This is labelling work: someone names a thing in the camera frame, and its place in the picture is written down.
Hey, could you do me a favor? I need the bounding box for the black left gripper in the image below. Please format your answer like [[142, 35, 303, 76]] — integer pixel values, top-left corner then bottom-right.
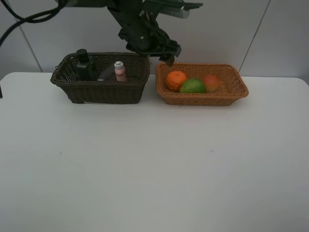
[[108, 6, 182, 66]]

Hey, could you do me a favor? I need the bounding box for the orange mandarin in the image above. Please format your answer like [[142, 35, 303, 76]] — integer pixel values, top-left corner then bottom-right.
[[166, 71, 187, 91]]

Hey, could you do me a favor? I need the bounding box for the green lime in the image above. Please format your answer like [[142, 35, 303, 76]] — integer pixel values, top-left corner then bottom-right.
[[179, 78, 206, 94]]

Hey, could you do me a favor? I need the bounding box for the red yellow apple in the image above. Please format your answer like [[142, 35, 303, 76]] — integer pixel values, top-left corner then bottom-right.
[[203, 74, 220, 93]]

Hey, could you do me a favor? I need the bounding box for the pink bottle white cap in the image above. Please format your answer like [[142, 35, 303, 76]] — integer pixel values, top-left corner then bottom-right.
[[114, 61, 126, 82]]

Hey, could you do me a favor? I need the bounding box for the translucent purple plastic cup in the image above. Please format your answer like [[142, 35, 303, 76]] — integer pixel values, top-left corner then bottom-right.
[[98, 64, 116, 82]]

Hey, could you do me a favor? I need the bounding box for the dark green pump bottle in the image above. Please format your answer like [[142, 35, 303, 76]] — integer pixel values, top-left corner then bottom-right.
[[76, 49, 98, 81]]

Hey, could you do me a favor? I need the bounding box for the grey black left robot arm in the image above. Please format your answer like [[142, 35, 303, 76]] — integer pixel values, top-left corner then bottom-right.
[[57, 0, 181, 66]]

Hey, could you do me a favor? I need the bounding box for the light brown wicker basket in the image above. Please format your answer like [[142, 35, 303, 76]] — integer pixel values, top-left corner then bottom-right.
[[155, 62, 249, 106]]

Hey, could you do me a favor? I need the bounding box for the dark brown wicker basket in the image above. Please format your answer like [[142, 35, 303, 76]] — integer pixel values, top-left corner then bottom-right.
[[50, 52, 150, 104]]

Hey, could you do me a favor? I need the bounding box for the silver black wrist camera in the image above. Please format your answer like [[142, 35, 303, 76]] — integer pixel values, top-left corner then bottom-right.
[[143, 0, 203, 19]]

